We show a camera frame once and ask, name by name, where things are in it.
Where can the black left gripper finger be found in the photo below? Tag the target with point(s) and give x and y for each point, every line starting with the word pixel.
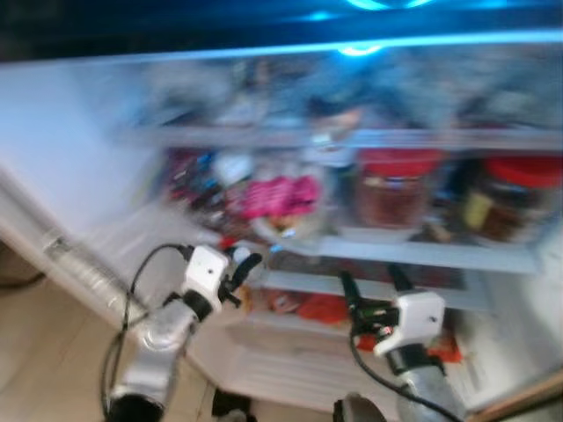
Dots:
pixel 252 266
pixel 238 296

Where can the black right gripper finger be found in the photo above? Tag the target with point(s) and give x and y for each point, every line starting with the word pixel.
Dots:
pixel 351 292
pixel 400 281

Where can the small white item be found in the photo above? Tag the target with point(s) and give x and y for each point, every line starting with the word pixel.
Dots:
pixel 239 255

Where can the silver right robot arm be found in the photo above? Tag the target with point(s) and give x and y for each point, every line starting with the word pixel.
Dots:
pixel 431 387

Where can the glass fridge shelf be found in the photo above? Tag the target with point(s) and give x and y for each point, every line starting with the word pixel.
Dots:
pixel 440 253

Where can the clear plastic fridge drawer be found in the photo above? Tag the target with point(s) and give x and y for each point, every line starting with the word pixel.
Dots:
pixel 352 97

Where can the black fridge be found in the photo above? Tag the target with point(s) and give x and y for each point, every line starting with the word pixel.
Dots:
pixel 70 132

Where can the orange food bag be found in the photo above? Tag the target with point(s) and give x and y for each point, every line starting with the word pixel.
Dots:
pixel 321 308

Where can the white bowl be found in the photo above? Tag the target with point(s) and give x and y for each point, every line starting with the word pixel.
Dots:
pixel 295 229

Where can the orange red food packet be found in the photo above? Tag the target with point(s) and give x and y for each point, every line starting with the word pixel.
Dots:
pixel 444 347

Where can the pink food packet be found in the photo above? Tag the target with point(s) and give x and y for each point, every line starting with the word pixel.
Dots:
pixel 281 195

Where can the red-lidded jar red paste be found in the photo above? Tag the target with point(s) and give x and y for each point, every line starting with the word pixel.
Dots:
pixel 400 189

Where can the red snack packet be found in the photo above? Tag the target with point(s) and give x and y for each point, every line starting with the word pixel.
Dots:
pixel 185 176

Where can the red-lidded jar yellow label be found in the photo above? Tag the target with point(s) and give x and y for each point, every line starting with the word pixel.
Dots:
pixel 515 198

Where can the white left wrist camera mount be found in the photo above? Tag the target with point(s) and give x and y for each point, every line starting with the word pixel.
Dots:
pixel 207 272

